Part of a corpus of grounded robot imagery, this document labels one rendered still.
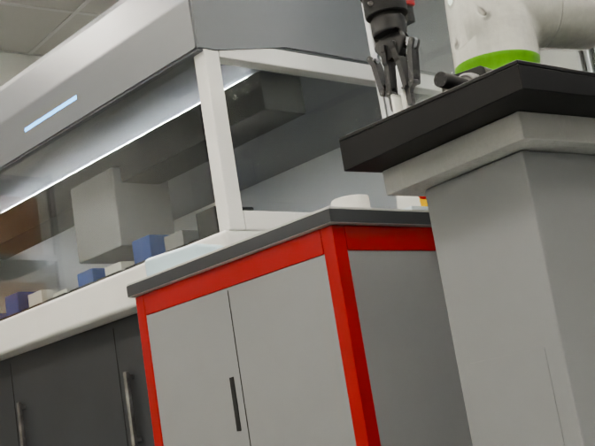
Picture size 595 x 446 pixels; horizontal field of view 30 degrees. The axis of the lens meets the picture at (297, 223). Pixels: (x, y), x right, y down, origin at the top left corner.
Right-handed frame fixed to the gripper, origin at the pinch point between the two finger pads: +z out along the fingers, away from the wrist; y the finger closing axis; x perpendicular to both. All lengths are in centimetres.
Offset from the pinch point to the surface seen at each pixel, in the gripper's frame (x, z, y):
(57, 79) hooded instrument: 2, -50, 121
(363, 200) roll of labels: 28.3, 23.7, -8.9
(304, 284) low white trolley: 41, 38, -3
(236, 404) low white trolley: 40, 56, 20
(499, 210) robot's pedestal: 49, 37, -50
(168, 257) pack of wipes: 37, 24, 37
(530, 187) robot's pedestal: 49, 36, -56
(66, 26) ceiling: -156, -177, 334
